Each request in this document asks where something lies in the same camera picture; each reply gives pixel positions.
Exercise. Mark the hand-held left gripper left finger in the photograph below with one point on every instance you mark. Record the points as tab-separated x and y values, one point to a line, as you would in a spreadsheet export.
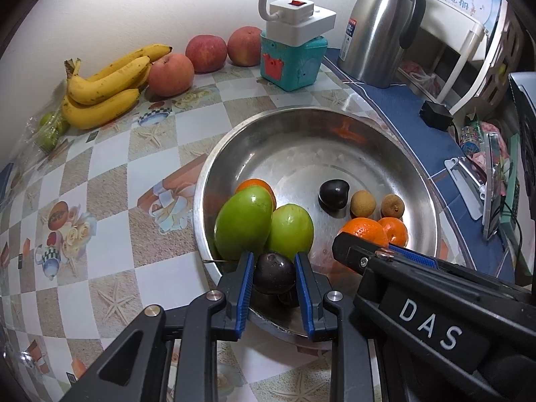
247	289

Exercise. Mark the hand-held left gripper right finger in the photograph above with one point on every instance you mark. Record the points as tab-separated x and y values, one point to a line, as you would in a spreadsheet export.
303	297

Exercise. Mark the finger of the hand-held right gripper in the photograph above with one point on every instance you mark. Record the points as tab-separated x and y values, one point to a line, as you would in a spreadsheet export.
351	251

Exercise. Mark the orange mandarin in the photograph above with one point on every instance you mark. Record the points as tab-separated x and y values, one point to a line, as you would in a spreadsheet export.
362	230
397	231
255	186

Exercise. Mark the brown longan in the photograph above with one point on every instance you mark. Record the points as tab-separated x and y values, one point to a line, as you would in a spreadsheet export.
362	204

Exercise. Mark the brown kiwi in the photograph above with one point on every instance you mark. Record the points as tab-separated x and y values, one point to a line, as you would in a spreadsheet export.
392	207

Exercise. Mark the stainless steel bowl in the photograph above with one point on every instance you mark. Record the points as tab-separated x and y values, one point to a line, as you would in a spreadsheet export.
301	155

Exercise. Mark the clear plastic stand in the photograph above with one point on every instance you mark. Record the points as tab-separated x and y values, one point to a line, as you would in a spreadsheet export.
494	184

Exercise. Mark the black power adapter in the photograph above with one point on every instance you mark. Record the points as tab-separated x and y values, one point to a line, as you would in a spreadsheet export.
435	113

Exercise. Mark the colourful printed can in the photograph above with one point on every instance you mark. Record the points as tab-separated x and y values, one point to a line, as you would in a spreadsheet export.
471	140

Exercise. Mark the pink plastic bag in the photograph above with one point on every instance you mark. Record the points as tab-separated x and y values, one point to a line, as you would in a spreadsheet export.
418	75

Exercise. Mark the teal toy box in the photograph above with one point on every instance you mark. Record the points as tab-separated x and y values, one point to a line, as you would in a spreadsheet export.
293	67

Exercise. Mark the stainless steel thermos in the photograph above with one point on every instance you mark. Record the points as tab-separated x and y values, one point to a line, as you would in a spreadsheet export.
377	29

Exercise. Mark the red apple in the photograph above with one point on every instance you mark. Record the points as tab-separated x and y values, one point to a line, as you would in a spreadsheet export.
171	75
245	46
206	53

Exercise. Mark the white shelf rack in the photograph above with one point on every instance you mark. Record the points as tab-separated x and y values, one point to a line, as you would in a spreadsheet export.
465	42

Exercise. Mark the yellow banana bunch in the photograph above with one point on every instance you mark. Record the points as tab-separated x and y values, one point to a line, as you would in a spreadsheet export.
100	100

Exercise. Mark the clear bag of green fruit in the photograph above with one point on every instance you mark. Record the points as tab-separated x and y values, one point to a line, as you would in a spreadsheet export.
48	132

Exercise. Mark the white slotted basket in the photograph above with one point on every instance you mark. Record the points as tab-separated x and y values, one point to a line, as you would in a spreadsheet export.
508	37

